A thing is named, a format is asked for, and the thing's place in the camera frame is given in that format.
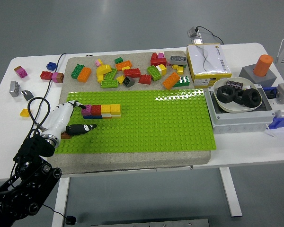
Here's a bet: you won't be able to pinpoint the pink brown stacked bricks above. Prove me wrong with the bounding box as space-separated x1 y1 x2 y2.
13 65 28 79

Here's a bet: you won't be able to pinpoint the green brick white studs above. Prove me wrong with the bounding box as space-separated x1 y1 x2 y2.
172 76 190 88

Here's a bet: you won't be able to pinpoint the dark grey slope brick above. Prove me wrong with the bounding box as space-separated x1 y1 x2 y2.
20 89 35 101
122 76 136 87

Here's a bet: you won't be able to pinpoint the white bowl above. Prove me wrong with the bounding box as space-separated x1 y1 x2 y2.
207 77 258 114

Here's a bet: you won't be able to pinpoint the white table leg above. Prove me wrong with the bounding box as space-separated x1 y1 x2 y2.
52 177 71 227
219 166 242 218

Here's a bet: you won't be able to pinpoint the black hex nut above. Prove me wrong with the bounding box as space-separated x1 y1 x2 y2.
215 85 236 104
233 89 246 105
241 87 263 108

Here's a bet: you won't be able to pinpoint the long black cable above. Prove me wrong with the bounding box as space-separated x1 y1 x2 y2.
42 53 69 219

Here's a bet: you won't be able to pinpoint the orange cylinder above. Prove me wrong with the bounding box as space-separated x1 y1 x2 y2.
253 54 274 77

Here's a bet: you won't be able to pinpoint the orange long brick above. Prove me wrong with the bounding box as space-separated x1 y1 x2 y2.
162 72 181 90
115 60 133 71
77 67 92 83

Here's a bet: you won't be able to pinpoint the red building brick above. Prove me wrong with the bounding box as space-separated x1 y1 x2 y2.
40 70 53 80

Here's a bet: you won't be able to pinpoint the grey-brown mat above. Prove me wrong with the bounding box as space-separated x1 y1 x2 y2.
46 50 212 176

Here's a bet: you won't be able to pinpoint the light grey building brick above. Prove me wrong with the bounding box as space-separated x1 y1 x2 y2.
9 80 21 97

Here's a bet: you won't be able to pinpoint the green studded baseplate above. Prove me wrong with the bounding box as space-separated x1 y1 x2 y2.
53 89 218 156

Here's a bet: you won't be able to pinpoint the grey square block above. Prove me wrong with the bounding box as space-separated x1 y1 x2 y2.
238 64 277 87

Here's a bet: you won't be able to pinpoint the grey metal plate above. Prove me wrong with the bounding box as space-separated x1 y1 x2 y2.
91 218 210 227

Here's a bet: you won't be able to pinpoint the white zip tie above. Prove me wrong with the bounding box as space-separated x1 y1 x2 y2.
264 124 277 138

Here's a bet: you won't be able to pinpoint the grey long brick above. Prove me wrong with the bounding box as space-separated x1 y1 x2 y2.
169 55 187 66

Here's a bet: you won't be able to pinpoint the clear acrylic stand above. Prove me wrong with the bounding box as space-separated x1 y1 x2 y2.
187 26 203 45

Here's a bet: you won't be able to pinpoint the dark terminal block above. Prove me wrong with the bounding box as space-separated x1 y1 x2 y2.
226 80 243 90

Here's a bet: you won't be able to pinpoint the blue black clamp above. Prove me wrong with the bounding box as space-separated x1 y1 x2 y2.
262 86 278 99

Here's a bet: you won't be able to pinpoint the yellow arch brick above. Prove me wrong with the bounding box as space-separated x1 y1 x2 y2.
96 64 112 83

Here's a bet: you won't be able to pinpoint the lime long brick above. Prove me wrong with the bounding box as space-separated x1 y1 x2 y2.
146 65 162 82
100 79 119 89
103 68 118 81

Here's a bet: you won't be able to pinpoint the red large brick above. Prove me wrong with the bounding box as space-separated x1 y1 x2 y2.
150 52 168 67

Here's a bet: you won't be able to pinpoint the blue plastic part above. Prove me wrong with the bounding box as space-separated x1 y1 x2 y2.
268 117 284 130

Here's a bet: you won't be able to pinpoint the dark green long brick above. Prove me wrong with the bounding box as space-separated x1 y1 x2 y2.
71 64 85 79

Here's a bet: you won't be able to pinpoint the thin black cable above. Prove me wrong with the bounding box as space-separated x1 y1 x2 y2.
195 25 224 45

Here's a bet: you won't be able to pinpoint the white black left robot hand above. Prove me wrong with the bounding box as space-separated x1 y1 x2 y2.
41 100 97 140

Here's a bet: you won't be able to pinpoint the yellow white cardboard box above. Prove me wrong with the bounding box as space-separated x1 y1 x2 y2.
186 43 232 89

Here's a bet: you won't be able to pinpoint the red long brick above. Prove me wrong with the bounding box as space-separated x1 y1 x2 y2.
123 68 142 79

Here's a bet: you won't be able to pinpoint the grey junction box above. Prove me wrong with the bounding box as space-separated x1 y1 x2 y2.
204 84 276 134

